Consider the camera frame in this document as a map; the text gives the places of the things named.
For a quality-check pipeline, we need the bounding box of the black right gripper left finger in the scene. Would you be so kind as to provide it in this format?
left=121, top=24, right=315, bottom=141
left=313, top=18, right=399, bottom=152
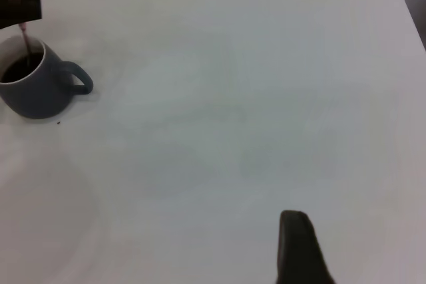
left=0, top=0, right=44, bottom=31

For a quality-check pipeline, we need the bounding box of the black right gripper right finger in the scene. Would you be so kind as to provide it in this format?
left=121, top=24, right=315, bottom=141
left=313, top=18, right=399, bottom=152
left=273, top=210, right=336, bottom=284

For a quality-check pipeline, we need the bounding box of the pink handled metal spoon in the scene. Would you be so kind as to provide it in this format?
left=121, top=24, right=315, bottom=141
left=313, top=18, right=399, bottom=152
left=7, top=0, right=34, bottom=67

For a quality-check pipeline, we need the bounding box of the dark grey ceramic mug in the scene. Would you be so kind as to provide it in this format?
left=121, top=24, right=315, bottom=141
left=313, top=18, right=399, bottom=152
left=0, top=36, right=95, bottom=120

